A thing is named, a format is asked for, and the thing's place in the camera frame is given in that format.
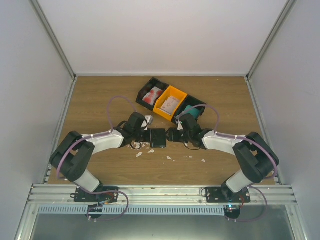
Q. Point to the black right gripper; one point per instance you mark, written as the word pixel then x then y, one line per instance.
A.
pixel 173 137

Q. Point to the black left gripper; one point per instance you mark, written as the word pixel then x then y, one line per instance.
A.
pixel 148 139

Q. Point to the black leather card holder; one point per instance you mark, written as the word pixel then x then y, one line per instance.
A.
pixel 158 138

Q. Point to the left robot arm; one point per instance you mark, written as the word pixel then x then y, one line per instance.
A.
pixel 72 156

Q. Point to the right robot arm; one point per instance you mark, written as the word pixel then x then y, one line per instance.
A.
pixel 255 157

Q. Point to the white pink card stack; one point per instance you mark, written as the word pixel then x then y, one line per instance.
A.
pixel 170 105

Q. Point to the teal card stack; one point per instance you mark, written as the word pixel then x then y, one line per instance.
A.
pixel 195 112

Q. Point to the red white card stack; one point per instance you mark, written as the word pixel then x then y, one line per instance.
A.
pixel 152 95

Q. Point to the black bin with teal cards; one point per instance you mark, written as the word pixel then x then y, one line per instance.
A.
pixel 192 105

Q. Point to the black bin with red cards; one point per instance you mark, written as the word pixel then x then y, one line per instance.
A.
pixel 153 82

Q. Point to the yellow plastic bin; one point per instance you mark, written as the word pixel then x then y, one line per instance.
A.
pixel 170 91

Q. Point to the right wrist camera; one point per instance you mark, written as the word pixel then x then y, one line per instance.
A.
pixel 179 126

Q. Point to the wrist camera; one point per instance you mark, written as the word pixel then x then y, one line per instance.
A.
pixel 179 126
pixel 148 119

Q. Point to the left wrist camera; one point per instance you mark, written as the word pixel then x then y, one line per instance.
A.
pixel 148 119

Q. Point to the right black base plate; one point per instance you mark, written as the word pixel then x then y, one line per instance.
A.
pixel 218 194

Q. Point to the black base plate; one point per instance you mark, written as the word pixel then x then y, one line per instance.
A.
pixel 218 194
pixel 81 196

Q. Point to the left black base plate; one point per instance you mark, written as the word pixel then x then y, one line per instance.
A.
pixel 81 196

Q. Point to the aluminium front rail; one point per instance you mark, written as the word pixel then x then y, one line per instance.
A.
pixel 162 194

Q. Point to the grey slotted cable duct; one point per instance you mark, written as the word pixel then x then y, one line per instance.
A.
pixel 194 210

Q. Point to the aluminium frame post right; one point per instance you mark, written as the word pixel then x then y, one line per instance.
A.
pixel 283 15

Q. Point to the aluminium frame post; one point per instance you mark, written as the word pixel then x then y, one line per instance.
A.
pixel 53 38
pixel 283 15

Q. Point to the aluminium frame post left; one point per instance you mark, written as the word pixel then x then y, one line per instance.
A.
pixel 53 38

